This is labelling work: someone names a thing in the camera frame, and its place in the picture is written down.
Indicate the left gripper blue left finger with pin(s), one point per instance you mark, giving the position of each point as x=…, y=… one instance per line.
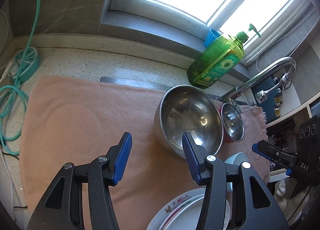
x=60, y=207

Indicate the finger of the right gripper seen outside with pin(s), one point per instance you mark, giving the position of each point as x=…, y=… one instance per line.
x=276, y=155

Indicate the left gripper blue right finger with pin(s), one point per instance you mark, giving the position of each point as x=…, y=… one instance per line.
x=253, y=205

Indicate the red steel bowl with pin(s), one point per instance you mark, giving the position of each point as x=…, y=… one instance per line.
x=233, y=124

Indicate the large floral rim plate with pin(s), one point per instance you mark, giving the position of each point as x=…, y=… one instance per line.
x=173, y=207

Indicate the white plate green leaf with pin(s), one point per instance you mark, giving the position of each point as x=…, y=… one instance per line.
x=187, y=217

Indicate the large stainless steel bowl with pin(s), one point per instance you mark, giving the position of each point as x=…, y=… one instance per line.
x=183, y=109

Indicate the chrome kitchen faucet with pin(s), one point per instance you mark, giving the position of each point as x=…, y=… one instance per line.
x=262, y=95

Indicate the white gloved right hand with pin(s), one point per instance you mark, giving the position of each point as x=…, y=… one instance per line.
x=290, y=204

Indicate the dark blue utensil holder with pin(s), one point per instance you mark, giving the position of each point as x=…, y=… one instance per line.
x=269, y=104

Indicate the pink towel mat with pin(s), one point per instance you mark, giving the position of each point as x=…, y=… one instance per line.
x=75, y=120

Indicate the green dish soap bottle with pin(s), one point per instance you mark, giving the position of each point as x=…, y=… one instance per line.
x=223, y=54

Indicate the blue plastic cup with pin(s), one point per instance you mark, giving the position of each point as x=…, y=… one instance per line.
x=211, y=36

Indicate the white window frame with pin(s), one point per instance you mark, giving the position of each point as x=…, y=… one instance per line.
x=271, y=18

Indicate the teal cable reel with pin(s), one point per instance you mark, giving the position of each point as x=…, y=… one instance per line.
x=24, y=68

